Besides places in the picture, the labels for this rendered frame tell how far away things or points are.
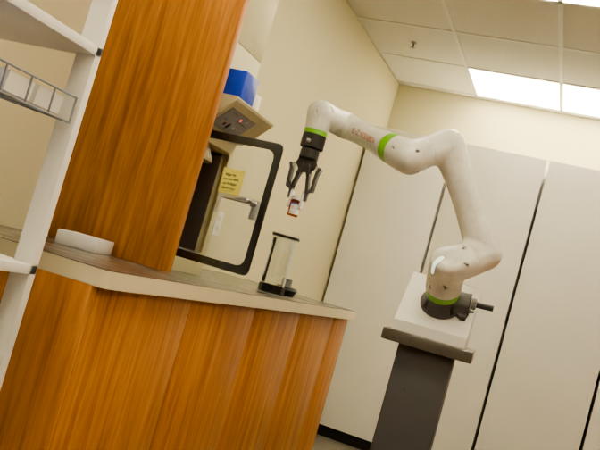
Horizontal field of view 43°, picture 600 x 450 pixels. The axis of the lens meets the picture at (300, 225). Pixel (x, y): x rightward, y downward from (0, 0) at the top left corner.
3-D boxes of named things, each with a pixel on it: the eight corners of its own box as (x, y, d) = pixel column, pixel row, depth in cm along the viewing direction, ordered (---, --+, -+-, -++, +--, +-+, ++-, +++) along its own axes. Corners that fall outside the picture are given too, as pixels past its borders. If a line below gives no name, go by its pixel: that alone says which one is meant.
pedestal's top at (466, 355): (472, 360, 294) (475, 350, 294) (470, 364, 263) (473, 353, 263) (391, 336, 302) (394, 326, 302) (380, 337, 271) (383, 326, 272)
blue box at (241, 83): (212, 93, 242) (220, 65, 242) (225, 102, 251) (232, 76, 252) (239, 98, 238) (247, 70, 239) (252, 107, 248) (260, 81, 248)
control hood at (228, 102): (195, 120, 238) (204, 88, 239) (237, 145, 268) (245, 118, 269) (229, 127, 234) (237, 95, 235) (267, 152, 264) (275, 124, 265)
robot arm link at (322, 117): (305, 95, 299) (322, 95, 290) (329, 106, 306) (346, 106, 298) (295, 130, 298) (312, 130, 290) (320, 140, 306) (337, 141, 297)
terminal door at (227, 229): (164, 252, 236) (201, 128, 239) (247, 277, 223) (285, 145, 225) (162, 252, 236) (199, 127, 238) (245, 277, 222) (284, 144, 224)
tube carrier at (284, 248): (253, 284, 291) (269, 229, 292) (263, 287, 301) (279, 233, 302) (279, 292, 287) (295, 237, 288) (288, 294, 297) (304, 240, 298)
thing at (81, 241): (54, 242, 214) (57, 228, 214) (72, 244, 230) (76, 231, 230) (95, 254, 213) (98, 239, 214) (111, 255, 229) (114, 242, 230)
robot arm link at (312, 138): (329, 141, 301) (308, 136, 304) (320, 133, 290) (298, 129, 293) (325, 155, 300) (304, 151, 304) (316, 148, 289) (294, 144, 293)
